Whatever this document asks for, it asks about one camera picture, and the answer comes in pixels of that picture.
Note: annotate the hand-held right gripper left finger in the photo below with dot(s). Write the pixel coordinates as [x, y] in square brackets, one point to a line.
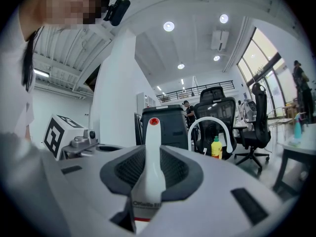
[84, 191]

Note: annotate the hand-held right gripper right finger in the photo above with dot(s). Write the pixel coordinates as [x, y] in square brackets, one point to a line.
[209, 196]

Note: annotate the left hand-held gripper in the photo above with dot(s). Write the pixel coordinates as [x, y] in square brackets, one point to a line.
[61, 134]

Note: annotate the white squeegee with red button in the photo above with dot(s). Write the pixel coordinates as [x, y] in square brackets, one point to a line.
[153, 167]

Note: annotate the yellow bottle with green cap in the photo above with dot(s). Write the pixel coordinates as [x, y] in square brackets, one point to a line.
[216, 149]

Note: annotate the fluorescent tube light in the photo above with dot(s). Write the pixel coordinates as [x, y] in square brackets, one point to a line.
[41, 73]

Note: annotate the person's white shirt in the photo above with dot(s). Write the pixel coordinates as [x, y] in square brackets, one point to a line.
[12, 88]

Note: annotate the white curved tube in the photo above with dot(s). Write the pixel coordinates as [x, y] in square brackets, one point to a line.
[222, 125]

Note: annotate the black mesh office chair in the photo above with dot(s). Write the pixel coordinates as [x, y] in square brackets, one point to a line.
[216, 122]

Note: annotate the black office chair with headrest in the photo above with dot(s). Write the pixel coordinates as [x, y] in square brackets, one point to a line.
[256, 130]

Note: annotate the black plastic cabinet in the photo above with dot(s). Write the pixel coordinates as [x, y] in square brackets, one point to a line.
[165, 127]

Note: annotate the white shelf unit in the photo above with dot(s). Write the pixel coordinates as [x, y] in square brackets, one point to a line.
[144, 102]

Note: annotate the dark table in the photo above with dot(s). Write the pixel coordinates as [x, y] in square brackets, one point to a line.
[295, 154]

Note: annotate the white machine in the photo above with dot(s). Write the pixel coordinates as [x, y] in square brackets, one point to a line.
[248, 108]

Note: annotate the black mezzanine railing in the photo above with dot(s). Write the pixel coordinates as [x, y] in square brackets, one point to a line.
[195, 91]

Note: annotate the teal spray bottle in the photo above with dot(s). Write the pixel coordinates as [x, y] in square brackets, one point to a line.
[297, 128]

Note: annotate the person's head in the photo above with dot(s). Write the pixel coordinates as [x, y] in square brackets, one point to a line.
[66, 5]

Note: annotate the round ceiling light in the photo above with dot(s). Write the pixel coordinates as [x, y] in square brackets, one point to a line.
[181, 66]
[216, 58]
[224, 18]
[169, 26]

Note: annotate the large window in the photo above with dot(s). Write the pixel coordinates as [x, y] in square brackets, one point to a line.
[265, 68]

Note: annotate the white ceiling air conditioner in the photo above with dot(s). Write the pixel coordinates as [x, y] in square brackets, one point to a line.
[220, 40]

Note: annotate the black head-worn camera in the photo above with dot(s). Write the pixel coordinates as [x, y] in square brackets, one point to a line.
[118, 11]

